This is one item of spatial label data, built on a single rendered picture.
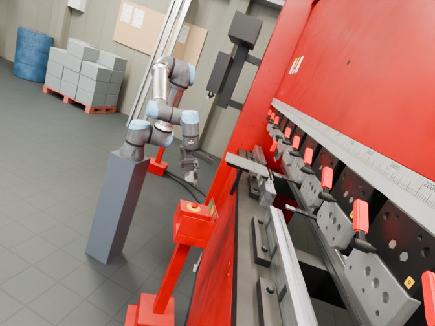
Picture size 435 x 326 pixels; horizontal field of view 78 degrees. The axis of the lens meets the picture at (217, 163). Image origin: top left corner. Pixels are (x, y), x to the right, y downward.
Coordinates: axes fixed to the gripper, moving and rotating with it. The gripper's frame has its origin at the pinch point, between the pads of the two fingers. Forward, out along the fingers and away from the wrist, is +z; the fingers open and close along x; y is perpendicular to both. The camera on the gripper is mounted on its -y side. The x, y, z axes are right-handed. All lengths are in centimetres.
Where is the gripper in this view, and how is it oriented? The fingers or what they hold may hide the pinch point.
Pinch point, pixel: (196, 183)
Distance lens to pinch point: 131.4
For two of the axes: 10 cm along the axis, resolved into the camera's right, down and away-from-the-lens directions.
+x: 1.5, 3.8, -9.1
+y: -9.9, 0.4, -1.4
